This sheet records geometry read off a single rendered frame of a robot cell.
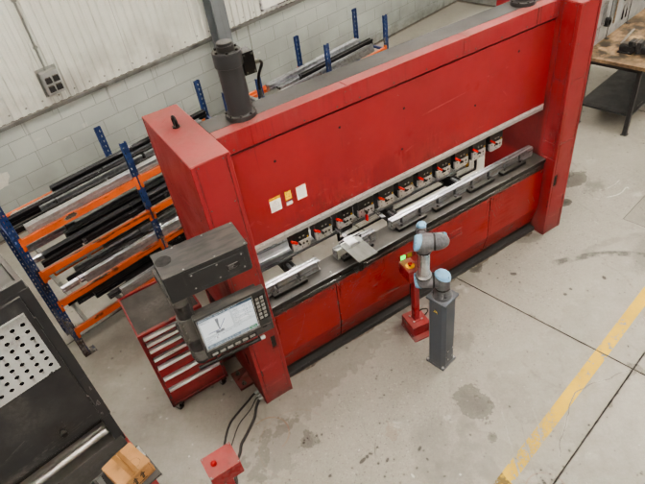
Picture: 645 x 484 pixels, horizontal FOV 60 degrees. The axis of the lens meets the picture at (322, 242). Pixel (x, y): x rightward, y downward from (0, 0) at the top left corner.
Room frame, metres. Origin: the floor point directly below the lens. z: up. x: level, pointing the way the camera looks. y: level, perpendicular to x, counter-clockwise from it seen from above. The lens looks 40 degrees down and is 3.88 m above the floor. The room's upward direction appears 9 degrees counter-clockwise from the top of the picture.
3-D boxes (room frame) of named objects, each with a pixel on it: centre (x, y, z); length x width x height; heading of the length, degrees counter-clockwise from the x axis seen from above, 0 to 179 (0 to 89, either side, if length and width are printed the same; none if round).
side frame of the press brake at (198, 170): (3.14, 0.74, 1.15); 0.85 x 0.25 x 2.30; 27
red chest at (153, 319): (3.05, 1.29, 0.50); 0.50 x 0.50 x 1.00; 27
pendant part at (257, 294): (2.36, 0.61, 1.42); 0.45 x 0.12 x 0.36; 113
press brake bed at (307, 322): (3.68, -0.80, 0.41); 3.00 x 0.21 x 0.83; 117
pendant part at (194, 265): (2.42, 0.69, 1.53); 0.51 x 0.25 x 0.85; 113
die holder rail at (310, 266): (3.17, 0.29, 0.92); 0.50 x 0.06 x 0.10; 117
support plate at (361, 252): (3.29, -0.27, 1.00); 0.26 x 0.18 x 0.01; 27
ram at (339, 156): (3.72, -0.78, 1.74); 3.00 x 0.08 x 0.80; 117
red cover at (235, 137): (3.71, -0.79, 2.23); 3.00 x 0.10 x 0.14; 117
